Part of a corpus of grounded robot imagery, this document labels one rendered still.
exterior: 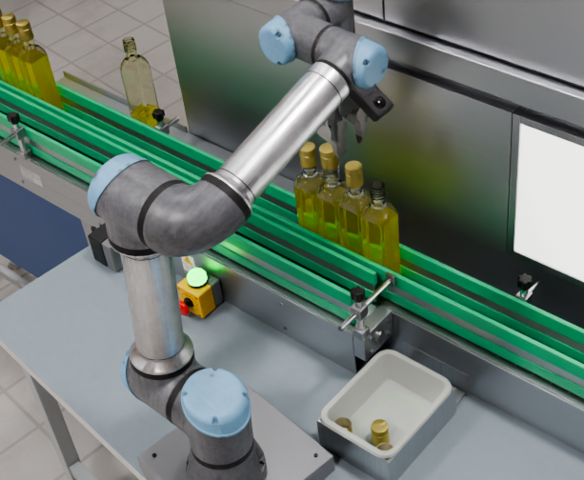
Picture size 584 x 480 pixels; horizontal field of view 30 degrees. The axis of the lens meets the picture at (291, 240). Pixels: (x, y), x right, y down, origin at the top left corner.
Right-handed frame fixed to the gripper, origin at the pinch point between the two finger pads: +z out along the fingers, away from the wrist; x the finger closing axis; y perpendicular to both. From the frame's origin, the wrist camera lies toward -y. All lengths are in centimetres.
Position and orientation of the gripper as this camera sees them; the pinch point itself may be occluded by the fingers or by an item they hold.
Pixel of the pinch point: (352, 146)
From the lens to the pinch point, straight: 207.4
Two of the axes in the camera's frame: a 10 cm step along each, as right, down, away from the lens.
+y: -7.4, -4.0, 5.5
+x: -6.7, 5.5, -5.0
